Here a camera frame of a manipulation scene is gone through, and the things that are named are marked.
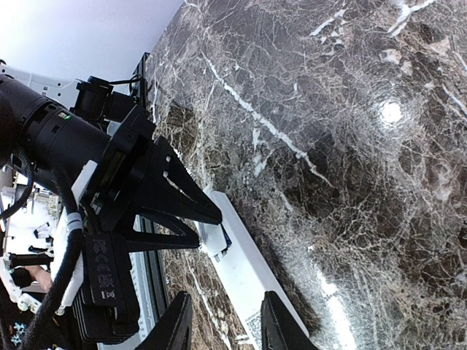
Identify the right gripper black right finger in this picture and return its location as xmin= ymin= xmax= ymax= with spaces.
xmin=260 ymin=291 xmax=318 ymax=350

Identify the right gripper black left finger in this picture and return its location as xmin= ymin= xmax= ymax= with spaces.
xmin=136 ymin=291 xmax=193 ymax=350

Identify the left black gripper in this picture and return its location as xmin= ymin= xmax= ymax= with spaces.
xmin=80 ymin=105 xmax=223 ymax=252

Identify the white air conditioner remote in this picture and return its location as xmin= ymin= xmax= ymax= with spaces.
xmin=195 ymin=187 xmax=309 ymax=349

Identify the blue battery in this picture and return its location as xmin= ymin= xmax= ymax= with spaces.
xmin=220 ymin=225 xmax=232 ymax=254

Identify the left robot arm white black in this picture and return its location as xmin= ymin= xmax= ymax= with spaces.
xmin=1 ymin=66 xmax=222 ymax=252

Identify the white slotted cable duct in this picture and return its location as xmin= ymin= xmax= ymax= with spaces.
xmin=129 ymin=214 xmax=154 ymax=340

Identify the black front rail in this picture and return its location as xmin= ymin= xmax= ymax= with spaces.
xmin=140 ymin=214 xmax=171 ymax=325

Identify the black braided cable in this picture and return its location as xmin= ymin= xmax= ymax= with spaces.
xmin=14 ymin=145 xmax=85 ymax=350

